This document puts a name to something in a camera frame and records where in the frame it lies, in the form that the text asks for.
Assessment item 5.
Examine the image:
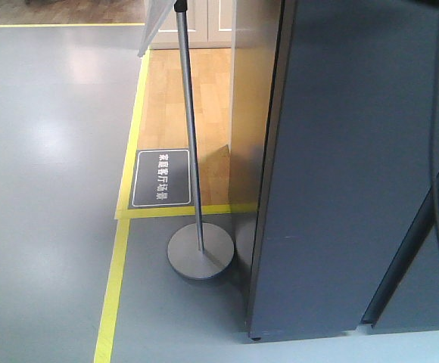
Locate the fridge door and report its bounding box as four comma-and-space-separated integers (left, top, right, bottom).
247, 1, 439, 342

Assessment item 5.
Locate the dark grey fridge body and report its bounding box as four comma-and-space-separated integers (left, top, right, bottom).
362, 172, 439, 334

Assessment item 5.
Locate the dark floor sign sticker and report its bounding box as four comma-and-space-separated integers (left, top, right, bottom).
129, 149, 192, 209

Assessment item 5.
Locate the metal sign stand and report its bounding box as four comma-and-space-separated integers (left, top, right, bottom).
135, 0, 235, 281

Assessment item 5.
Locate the white panelled cabinet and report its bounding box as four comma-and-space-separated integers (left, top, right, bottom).
149, 0, 281, 51

